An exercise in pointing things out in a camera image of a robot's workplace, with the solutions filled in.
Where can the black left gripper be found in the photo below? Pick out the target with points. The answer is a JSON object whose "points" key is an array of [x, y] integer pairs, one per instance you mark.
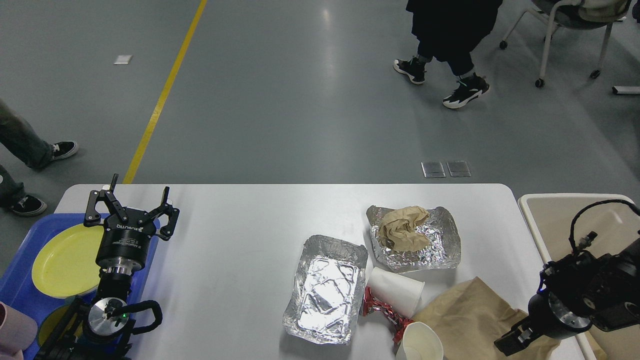
{"points": [[125, 245]]}

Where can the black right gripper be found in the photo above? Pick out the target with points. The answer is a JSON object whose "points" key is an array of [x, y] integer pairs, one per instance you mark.
{"points": [[548, 317]]}

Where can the brown paper bag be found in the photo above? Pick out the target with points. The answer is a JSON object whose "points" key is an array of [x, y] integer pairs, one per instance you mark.
{"points": [[469, 317]]}

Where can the yellow plastic plate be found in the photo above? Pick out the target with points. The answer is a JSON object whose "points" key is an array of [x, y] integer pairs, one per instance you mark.
{"points": [[68, 259]]}

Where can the foil sheet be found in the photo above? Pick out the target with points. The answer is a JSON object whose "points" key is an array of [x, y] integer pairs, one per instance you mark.
{"points": [[442, 252]]}

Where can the teal mug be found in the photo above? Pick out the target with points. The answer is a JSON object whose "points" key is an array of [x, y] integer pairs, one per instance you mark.
{"points": [[51, 321]]}

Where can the pink mug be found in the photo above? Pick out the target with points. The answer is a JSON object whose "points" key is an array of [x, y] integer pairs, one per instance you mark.
{"points": [[17, 332]]}

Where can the brown paper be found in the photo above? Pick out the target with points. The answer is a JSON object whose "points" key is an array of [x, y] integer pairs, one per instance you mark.
{"points": [[398, 229]]}

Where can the aluminium foil tray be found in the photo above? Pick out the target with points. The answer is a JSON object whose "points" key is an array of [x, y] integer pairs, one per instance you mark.
{"points": [[329, 286]]}

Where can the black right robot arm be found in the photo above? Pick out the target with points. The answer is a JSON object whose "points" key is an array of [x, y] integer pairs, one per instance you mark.
{"points": [[580, 291]]}

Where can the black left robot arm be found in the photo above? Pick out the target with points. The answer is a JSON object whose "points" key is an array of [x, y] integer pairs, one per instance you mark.
{"points": [[100, 329]]}

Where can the pink plate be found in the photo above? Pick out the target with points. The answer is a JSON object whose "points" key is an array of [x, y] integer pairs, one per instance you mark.
{"points": [[65, 291]]}

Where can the upright white paper cup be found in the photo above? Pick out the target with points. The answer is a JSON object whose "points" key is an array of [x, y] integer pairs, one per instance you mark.
{"points": [[420, 342]]}

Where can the beige plastic bin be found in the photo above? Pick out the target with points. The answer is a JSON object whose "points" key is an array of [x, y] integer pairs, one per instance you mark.
{"points": [[549, 215]]}

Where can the lying white paper cup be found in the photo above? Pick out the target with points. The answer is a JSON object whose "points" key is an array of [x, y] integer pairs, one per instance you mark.
{"points": [[402, 293]]}

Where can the red snack wrapper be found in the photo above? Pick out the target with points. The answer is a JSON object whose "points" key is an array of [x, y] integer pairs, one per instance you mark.
{"points": [[370, 304]]}

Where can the white floor label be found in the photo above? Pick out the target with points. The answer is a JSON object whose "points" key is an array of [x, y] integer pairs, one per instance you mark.
{"points": [[123, 59]]}

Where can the right floor metal plate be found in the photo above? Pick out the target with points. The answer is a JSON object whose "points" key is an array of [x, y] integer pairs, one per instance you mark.
{"points": [[459, 169]]}

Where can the floor metal plate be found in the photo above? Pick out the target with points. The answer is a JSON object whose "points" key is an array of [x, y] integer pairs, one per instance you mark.
{"points": [[433, 170], [459, 169]]}

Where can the left floor metal plate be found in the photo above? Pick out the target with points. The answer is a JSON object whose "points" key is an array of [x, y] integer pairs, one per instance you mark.
{"points": [[433, 170]]}

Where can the metal bar on floor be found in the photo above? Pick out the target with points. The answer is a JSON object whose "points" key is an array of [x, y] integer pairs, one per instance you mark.
{"points": [[626, 90]]}

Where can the person in black coat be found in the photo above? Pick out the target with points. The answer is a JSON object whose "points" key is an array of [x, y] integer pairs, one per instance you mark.
{"points": [[448, 31]]}

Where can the white rolling chair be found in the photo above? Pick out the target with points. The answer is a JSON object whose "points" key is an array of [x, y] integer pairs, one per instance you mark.
{"points": [[575, 15]]}

